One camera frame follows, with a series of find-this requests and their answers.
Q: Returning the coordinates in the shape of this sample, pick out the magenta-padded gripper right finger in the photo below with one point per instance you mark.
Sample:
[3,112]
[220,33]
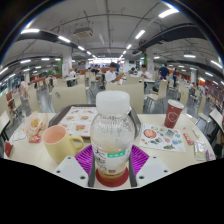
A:
[151,168]

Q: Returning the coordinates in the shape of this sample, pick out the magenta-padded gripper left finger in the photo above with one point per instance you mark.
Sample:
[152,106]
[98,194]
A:
[71,168]

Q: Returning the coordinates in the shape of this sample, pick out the clear plastic tea bottle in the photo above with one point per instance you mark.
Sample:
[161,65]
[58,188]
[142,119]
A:
[112,133]

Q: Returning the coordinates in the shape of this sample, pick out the pale yellow mug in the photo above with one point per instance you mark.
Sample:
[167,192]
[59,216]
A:
[58,143]

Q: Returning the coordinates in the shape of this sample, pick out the small red packet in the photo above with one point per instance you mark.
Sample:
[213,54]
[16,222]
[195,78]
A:
[188,139]
[8,149]

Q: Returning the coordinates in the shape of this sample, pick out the dark tray with menu sheet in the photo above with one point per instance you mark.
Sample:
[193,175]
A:
[76,120]

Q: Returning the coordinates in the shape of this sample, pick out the clear plastic packet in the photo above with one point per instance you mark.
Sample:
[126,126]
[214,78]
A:
[200,150]

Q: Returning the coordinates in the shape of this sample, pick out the crumpled food wrapper bag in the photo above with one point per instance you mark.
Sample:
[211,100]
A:
[35,125]

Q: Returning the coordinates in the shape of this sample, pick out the red paper cup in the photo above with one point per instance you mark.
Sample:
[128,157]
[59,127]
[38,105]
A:
[172,115]

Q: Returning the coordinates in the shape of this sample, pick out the white paper sheet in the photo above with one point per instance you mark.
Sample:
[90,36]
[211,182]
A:
[19,136]

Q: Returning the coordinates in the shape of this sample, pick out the white neighbouring table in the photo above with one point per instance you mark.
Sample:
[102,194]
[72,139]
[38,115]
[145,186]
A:
[217,116]

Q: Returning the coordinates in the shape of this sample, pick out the ceiling air conditioner unit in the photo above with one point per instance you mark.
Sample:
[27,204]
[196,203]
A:
[82,32]

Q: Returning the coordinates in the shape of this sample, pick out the ceiling strip lights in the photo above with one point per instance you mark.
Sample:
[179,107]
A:
[168,12]

